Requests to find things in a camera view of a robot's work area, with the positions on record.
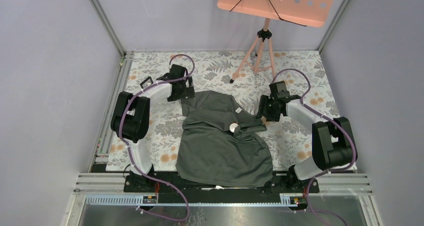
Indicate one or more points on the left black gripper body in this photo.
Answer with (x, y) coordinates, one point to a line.
(185, 92)

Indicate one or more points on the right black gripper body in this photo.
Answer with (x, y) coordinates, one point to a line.
(267, 108)

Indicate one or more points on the orange round brooch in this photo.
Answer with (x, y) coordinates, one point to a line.
(232, 127)

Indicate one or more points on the dark green t-shirt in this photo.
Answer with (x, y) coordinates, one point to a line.
(209, 153)

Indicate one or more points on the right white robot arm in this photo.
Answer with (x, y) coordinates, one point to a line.
(332, 138)

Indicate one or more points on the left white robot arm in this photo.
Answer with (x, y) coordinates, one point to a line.
(131, 116)

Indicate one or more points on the black brooch display box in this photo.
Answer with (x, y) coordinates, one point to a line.
(146, 82)

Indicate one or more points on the floral table mat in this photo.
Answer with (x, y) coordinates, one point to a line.
(289, 141)

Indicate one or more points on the pink music stand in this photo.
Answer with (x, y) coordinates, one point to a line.
(304, 13)

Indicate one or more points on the slotted cable duct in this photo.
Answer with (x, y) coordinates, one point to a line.
(203, 198)

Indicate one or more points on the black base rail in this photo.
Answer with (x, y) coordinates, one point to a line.
(159, 182)

